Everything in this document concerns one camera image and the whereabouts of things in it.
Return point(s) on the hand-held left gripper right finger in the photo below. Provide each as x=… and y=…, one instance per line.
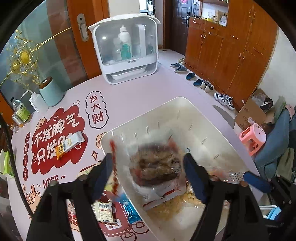
x=192, y=176

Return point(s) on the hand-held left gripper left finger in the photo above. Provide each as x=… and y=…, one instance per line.
x=105, y=176

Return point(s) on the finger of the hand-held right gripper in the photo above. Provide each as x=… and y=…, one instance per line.
x=255, y=182

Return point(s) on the yellow rice cracker packet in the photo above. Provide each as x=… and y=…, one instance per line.
x=191, y=190
x=166, y=208

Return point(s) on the nut cluster clear packet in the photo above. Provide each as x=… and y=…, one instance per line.
x=157, y=162
x=231, y=177

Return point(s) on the silver and red snack packet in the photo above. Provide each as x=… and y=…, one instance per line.
x=161, y=198

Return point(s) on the white plastic bin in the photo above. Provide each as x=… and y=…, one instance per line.
x=178, y=115

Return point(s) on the white packet with green label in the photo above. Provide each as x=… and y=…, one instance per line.
x=104, y=210

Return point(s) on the blue chair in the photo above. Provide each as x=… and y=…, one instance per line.
x=272, y=150

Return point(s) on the blue snack packet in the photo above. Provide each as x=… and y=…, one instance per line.
x=130, y=208

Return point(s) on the orange and white bar packet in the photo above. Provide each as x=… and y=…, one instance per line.
x=69, y=144

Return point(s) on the pink plastic stool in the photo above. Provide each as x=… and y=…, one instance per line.
x=252, y=134

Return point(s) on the cardboard box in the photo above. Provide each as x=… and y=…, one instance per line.
x=249, y=113

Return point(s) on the row of shoes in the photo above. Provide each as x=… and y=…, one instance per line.
x=222, y=97

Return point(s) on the pink printed tablecloth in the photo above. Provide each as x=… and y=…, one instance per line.
x=129, y=92

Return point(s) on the white squeeze bottle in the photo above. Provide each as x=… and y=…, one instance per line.
x=39, y=104

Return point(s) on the green tissue box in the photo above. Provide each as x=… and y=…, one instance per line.
x=8, y=162

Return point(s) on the teal canister with wooden lid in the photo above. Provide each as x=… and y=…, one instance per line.
x=52, y=92

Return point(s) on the metal can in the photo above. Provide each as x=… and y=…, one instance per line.
x=16, y=120

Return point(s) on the glass bottle with green label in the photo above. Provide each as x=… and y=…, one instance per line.
x=22, y=112

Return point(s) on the white sterilizer cabinet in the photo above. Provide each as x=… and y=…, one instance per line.
x=138, y=63

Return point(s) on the wooden shoe cabinet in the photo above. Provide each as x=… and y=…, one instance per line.
x=219, y=58

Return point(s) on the white bottle with teal label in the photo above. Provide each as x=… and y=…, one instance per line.
x=125, y=49

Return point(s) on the wooden glass sliding door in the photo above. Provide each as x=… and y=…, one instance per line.
x=92, y=46

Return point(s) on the gold door ornament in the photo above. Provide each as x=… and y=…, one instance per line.
x=24, y=55

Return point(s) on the dark brown entrance door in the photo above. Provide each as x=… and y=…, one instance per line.
x=180, y=27

